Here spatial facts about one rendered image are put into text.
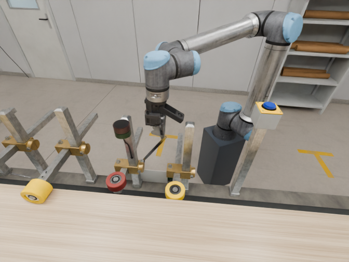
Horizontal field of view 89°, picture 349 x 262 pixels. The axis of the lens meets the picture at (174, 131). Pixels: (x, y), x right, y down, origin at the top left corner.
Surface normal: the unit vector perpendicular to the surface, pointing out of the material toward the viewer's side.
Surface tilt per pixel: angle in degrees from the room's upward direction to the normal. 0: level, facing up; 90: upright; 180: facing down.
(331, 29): 90
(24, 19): 90
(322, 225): 0
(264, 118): 90
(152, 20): 90
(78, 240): 0
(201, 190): 0
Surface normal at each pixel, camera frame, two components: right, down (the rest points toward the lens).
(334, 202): 0.02, -0.78
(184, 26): -0.14, 0.62
